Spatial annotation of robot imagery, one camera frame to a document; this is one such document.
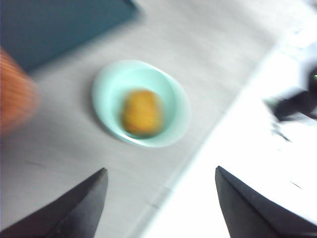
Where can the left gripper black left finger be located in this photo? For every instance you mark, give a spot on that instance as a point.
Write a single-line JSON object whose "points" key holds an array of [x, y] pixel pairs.
{"points": [[74, 215]]}

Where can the brown wicker basket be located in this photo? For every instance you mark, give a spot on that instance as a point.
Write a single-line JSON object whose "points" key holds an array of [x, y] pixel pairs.
{"points": [[15, 94]]}

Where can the teal ribbed bowl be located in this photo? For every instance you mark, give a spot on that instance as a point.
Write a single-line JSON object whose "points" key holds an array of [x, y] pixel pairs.
{"points": [[111, 81]]}

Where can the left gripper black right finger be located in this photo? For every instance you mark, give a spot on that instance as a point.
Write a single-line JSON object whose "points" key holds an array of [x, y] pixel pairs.
{"points": [[247, 213]]}

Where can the dark rectangular tray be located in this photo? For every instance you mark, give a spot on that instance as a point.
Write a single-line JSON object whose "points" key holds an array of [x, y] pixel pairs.
{"points": [[49, 29]]}

